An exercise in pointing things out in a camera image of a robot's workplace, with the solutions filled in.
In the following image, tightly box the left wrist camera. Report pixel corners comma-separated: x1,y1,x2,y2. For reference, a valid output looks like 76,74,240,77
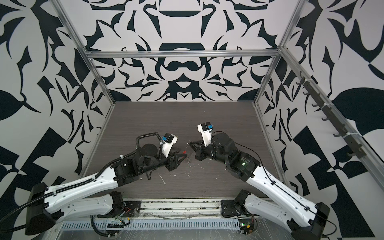
161,133,178,158

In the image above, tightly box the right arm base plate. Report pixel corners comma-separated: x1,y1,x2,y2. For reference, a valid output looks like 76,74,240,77
221,200,256,218

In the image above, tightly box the black wall hook rack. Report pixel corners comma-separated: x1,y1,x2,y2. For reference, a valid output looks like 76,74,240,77
297,73,367,159

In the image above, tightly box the white cable duct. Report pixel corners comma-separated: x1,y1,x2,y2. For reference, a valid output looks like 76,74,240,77
59,218,241,231

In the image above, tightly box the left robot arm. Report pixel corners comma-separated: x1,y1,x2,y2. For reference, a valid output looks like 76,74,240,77
25,144,188,236

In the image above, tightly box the small electronics board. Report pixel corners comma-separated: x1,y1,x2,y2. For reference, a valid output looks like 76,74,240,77
239,221,258,235

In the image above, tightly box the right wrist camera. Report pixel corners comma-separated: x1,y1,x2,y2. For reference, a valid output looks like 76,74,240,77
197,122,213,147

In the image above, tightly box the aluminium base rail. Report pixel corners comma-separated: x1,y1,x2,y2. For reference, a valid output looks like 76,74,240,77
53,196,308,220

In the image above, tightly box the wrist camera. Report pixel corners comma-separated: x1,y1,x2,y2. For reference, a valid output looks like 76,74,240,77
197,122,213,147
161,133,178,158

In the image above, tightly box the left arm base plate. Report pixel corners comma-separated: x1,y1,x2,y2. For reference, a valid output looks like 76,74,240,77
97,201,142,218

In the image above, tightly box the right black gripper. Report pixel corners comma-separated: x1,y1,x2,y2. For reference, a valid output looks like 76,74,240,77
190,138,232,167

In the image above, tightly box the black corrugated cable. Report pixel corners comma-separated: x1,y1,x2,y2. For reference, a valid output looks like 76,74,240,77
89,215,130,238

